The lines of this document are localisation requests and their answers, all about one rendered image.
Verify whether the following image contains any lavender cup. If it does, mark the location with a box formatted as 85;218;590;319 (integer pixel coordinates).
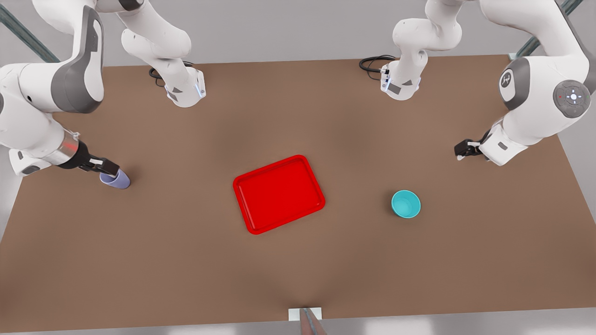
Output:
100;168;131;190

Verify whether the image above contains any teal bowl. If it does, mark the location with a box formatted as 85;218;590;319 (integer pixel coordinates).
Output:
391;190;422;220

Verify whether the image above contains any red plastic tray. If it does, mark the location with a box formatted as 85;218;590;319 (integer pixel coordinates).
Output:
233;154;326;235

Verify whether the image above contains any black cable loop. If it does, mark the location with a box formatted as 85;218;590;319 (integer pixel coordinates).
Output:
149;60;195;88
359;55;398;81

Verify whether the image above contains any silver frame post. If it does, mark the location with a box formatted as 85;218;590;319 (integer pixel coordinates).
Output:
515;0;584;58
0;5;60;64
300;308;327;335

